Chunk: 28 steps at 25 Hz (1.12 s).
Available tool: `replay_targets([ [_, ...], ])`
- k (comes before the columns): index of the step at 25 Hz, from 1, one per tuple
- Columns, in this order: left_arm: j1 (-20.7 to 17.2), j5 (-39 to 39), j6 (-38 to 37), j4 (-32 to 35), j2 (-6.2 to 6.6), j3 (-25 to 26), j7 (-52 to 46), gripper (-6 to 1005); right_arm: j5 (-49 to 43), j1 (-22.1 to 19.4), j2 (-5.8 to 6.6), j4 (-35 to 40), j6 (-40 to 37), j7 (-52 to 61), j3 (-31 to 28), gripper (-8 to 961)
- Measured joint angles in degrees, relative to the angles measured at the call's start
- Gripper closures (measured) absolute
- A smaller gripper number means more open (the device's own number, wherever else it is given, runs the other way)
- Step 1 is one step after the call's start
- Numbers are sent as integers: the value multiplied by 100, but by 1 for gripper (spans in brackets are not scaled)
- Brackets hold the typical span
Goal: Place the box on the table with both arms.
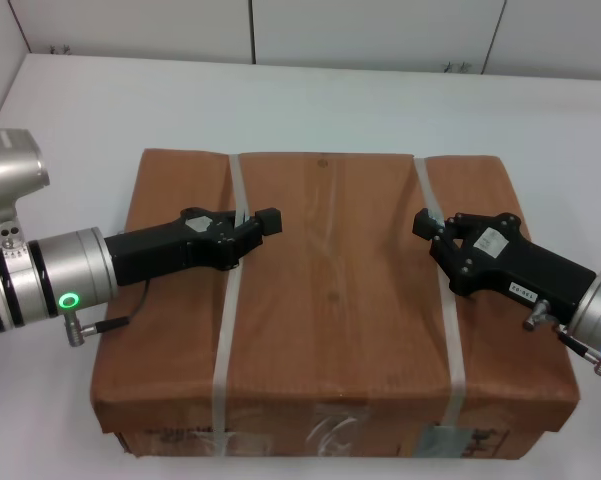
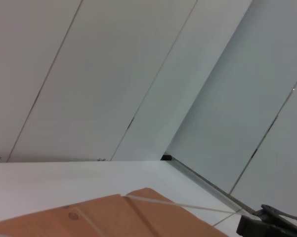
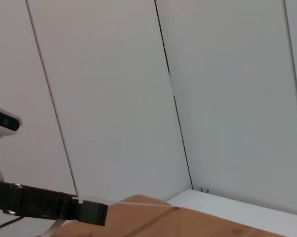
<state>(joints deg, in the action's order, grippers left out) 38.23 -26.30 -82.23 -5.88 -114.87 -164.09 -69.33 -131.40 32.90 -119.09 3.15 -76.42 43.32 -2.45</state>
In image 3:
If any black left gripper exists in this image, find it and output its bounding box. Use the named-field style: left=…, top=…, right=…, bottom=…
left=0, top=179, right=109, bottom=226

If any brown cardboard box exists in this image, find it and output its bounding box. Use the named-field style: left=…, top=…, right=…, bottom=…
left=41, top=194, right=286, bottom=237

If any thin dark cable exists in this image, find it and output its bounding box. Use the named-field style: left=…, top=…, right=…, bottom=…
left=0, top=215, right=24, bottom=233

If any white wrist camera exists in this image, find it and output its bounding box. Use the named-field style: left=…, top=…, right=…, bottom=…
left=0, top=104, right=23, bottom=146

